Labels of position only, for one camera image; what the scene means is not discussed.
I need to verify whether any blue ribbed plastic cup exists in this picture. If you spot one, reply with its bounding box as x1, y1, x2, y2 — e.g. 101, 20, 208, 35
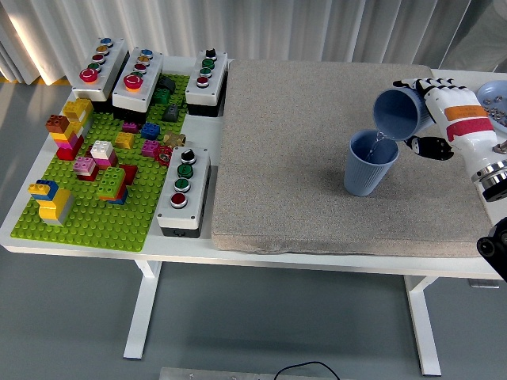
343, 128, 400, 197
373, 87, 436, 143

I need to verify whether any white pleated curtain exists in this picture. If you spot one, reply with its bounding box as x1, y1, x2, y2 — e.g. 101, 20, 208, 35
0, 0, 472, 85

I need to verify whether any white table leg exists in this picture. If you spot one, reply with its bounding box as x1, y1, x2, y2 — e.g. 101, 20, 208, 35
123, 260, 163, 360
403, 275, 443, 377

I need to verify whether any blue plate with metal nuts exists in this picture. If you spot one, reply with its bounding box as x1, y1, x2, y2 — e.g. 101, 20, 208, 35
476, 79, 507, 135

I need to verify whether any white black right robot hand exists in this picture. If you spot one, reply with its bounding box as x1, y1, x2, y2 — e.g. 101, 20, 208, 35
392, 78, 507, 178

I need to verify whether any yellow building brick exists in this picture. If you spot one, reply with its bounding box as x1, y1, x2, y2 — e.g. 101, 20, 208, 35
115, 131, 136, 150

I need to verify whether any red building brick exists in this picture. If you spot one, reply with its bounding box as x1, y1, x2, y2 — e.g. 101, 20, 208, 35
118, 164, 139, 186

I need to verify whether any black cable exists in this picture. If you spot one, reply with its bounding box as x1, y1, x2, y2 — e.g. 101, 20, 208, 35
274, 360, 341, 380

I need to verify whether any yellow blue grey brick stack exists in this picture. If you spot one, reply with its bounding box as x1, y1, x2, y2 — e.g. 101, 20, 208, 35
28, 179, 75, 226

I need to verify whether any yellow white brick tower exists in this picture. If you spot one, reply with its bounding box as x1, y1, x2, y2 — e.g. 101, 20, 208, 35
63, 97, 95, 138

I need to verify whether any brown-topped brick tower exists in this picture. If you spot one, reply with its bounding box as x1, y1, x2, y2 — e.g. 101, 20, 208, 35
45, 114, 85, 162

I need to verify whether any pink white red brick stack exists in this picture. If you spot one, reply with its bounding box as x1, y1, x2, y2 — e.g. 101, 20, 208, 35
73, 156, 101, 182

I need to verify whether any brass valve with red handwheel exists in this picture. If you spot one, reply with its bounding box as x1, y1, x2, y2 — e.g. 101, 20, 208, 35
153, 132, 187, 166

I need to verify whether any dark grey curved block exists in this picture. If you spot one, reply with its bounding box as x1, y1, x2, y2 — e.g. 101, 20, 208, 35
157, 75, 177, 95

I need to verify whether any green orange blue brick stack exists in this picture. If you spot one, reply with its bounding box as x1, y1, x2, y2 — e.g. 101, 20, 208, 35
97, 166, 129, 206

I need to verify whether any five-button white control box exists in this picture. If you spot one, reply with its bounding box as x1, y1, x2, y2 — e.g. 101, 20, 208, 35
71, 37, 131, 113
112, 47, 165, 124

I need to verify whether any green studded building baseplate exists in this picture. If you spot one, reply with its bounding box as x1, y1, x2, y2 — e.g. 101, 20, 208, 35
10, 73, 191, 253

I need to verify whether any four-button white control box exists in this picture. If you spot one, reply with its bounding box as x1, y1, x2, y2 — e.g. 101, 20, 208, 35
185, 48, 230, 118
156, 146, 212, 239

